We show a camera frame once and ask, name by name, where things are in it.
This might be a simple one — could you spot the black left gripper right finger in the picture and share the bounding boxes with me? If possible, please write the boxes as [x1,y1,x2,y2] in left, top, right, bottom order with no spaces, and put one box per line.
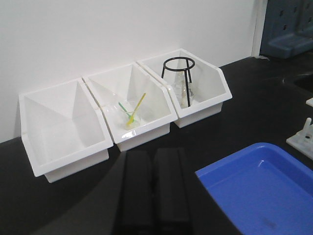
[154,148,191,235]

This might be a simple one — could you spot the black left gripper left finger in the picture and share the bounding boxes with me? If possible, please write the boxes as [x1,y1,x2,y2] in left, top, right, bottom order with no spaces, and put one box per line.
[119,150,155,235]

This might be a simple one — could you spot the white test tube rack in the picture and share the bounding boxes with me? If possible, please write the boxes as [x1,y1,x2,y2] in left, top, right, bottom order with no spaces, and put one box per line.
[286,117,313,160]

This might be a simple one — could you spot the grey-blue pegboard drying rack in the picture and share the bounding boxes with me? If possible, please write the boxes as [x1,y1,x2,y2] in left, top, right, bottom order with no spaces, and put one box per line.
[260,0,313,59]

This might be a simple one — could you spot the small clear dish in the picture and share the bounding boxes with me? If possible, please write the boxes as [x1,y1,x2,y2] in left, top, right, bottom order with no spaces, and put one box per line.
[118,108,143,130]

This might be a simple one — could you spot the middle white storage bin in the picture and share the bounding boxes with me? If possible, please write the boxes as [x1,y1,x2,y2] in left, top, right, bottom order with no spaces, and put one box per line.
[83,63,178,151]

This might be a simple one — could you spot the white storage bin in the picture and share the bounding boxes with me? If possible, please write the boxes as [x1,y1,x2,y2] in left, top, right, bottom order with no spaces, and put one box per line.
[138,48,232,128]
[19,78,113,183]
[83,63,178,151]

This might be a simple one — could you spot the green plastic spatula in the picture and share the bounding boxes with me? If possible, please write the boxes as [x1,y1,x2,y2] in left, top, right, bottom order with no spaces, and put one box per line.
[118,102,131,118]

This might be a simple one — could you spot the blue plastic tray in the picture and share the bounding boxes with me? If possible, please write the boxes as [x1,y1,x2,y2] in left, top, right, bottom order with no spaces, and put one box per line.
[196,142,313,235]

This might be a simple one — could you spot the right white storage bin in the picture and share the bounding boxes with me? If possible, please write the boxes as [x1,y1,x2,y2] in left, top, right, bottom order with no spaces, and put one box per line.
[138,48,232,128]

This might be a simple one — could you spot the clear glass flask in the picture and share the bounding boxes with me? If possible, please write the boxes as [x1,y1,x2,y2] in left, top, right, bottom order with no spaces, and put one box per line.
[173,80,194,108]

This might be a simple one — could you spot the left white storage bin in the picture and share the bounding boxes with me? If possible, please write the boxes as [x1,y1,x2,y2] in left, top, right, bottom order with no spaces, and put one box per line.
[19,78,113,183]

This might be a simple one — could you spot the black sink basin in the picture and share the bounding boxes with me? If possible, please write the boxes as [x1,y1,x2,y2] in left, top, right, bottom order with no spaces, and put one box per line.
[293,74,313,93]

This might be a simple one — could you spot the black wire tripod stand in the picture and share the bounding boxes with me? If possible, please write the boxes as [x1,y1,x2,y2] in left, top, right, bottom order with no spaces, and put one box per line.
[161,56,195,103]

